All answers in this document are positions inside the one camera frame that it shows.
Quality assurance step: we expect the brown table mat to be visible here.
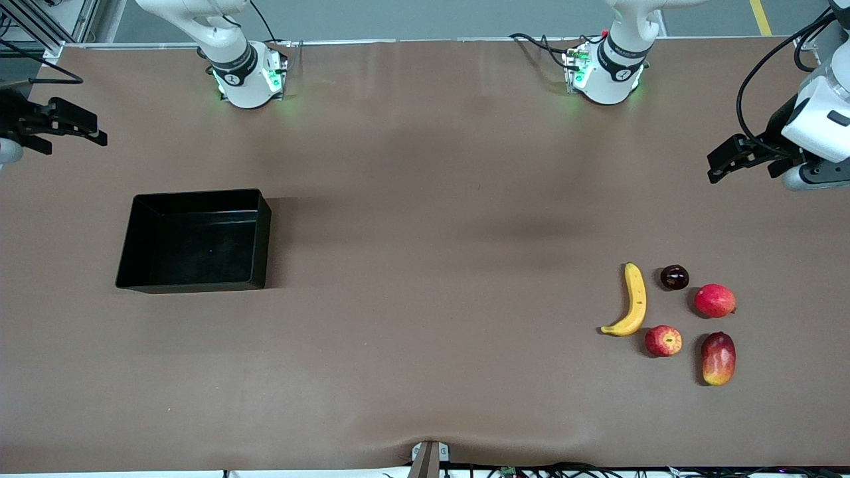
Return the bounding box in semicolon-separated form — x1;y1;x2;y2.
0;37;850;473

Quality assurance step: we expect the aluminium frame structure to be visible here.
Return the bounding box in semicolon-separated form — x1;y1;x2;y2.
0;0;102;64

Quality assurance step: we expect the yellow banana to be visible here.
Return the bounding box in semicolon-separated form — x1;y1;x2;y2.
600;262;647;337

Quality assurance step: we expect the red yellow mango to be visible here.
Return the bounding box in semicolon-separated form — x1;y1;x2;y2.
701;331;737;386

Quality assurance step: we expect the black plastic box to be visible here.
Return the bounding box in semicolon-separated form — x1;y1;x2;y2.
116;189;272;294

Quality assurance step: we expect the black left base cable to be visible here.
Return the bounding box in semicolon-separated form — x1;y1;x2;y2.
509;32;573;67

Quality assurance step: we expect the round red peach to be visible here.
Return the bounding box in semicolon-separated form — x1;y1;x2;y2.
694;283;737;319

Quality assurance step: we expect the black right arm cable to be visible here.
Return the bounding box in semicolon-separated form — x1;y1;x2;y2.
0;40;84;86

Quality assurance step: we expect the aluminium frame corner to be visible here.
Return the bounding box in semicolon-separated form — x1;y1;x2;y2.
794;33;824;67

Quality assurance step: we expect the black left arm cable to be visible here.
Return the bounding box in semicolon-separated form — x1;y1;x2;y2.
735;3;850;160

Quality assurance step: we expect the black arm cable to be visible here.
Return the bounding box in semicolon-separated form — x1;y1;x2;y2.
0;40;84;86
735;3;850;160

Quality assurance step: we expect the black base cable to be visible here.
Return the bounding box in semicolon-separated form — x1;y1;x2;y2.
249;0;293;50
509;32;573;67

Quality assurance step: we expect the metal table edge bracket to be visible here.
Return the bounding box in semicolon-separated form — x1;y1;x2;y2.
408;440;452;478

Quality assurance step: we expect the small red apple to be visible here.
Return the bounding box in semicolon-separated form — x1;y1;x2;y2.
645;325;683;358

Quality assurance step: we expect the black right base cable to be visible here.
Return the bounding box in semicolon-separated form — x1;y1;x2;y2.
249;0;293;50

